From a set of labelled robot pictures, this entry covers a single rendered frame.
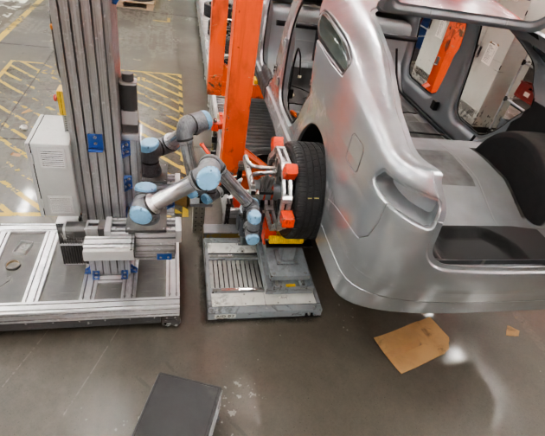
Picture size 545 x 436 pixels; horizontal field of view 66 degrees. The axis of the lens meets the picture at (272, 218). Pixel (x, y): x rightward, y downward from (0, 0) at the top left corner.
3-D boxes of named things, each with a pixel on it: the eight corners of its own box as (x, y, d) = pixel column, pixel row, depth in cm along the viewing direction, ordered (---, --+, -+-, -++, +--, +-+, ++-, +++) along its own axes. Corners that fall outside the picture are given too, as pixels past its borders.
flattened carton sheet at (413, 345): (455, 348, 305) (457, 345, 303) (400, 374, 280) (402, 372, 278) (426, 317, 325) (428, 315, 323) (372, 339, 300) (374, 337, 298)
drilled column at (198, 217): (203, 232, 365) (206, 193, 339) (192, 232, 362) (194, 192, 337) (203, 225, 372) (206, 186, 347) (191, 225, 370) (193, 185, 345)
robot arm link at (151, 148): (136, 157, 272) (135, 139, 264) (153, 151, 281) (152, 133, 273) (148, 165, 267) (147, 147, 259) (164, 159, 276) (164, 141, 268)
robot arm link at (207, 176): (142, 213, 232) (225, 169, 219) (137, 230, 221) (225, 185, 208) (128, 198, 225) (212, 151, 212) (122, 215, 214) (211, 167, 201)
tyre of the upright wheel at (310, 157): (318, 259, 282) (343, 178, 242) (285, 259, 277) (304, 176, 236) (298, 200, 332) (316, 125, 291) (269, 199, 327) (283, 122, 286)
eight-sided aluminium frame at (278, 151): (282, 246, 277) (298, 178, 244) (272, 246, 275) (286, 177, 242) (269, 199, 318) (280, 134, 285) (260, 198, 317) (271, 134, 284)
